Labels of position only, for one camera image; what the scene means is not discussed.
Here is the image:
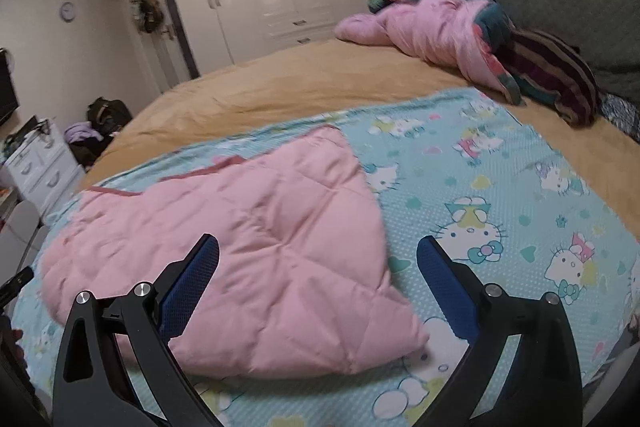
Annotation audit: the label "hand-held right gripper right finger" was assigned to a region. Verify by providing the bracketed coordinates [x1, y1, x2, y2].
[416, 235, 586, 427]

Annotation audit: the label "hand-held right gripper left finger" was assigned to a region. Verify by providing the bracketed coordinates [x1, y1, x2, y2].
[52, 233, 226, 427]

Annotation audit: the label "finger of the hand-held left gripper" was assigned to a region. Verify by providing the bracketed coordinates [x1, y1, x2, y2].
[0, 268, 35, 305]

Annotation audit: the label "pink quilted jacket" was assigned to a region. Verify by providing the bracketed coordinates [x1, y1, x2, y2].
[39, 125, 431, 380]

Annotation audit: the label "purple clothes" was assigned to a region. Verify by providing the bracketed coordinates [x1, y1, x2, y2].
[64, 122, 103, 144]

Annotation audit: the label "pile of pink clothes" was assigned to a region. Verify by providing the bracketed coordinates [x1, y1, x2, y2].
[334, 0, 526, 105]

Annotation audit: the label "blue cartoon print blanket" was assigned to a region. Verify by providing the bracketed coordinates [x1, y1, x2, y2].
[10, 87, 640, 427]

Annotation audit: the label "white drawer chest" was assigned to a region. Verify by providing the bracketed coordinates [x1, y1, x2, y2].
[2, 117, 86, 215]

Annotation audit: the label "black bag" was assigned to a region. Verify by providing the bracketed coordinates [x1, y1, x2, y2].
[86, 97, 133, 135]

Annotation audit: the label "black television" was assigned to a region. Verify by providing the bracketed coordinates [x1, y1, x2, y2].
[0, 48, 20, 126]

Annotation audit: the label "bedroom door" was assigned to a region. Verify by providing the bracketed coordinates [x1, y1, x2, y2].
[132, 0, 196, 90]

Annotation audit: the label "bed with tan cover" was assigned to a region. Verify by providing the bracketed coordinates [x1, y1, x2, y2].
[82, 38, 640, 238]

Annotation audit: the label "striped dark garment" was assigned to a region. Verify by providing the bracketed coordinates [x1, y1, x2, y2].
[507, 29, 601, 128]

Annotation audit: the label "dark floral cloth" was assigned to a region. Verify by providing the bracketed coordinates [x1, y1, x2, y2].
[597, 92, 640, 142]

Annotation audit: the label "hanging door items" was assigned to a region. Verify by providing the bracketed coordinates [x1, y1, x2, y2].
[131, 0, 166, 35]

